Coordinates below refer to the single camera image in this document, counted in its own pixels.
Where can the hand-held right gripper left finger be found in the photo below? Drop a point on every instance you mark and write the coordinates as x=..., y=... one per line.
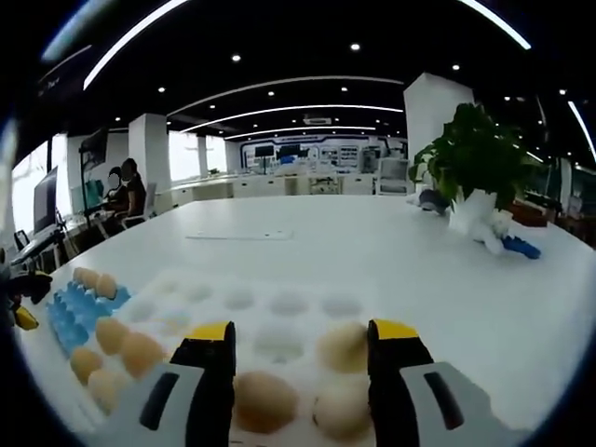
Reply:
x=205, y=396

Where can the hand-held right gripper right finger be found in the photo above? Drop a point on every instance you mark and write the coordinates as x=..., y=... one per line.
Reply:
x=410, y=405

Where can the blue egg tray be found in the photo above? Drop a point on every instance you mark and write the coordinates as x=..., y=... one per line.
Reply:
x=70, y=316

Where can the group of brown eggs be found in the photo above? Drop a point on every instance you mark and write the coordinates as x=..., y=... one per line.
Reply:
x=265, y=400

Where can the white foam egg tray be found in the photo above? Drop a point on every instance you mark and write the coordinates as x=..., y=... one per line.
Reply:
x=261, y=321

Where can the dark office desk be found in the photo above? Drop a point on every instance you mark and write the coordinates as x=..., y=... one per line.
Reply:
x=32, y=247

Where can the grey computer monitor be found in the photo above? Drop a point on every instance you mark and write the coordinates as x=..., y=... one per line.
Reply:
x=45, y=200

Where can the black monitor on stand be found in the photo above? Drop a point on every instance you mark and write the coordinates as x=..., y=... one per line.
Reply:
x=95, y=149

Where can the white table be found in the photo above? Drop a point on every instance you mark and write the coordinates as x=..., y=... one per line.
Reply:
x=372, y=242

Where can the blue plastic object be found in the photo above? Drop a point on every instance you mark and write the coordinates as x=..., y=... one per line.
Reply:
x=521, y=247

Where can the row of white counters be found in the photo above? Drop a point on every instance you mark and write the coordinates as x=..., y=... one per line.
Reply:
x=209, y=186

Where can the grey object beside plant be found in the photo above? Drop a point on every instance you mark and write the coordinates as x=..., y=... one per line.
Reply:
x=433, y=200

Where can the brown wooden box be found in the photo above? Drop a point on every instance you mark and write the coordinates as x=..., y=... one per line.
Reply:
x=535, y=214

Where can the white mesh office chair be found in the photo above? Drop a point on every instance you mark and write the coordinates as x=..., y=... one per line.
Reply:
x=393, y=174

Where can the black screen on stand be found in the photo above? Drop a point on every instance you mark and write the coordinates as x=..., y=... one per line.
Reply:
x=264, y=151

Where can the green plant in white pot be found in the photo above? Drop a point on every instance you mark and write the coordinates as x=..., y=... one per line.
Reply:
x=475, y=153

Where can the ceiling air conditioner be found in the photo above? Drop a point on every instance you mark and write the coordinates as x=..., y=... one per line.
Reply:
x=316, y=119

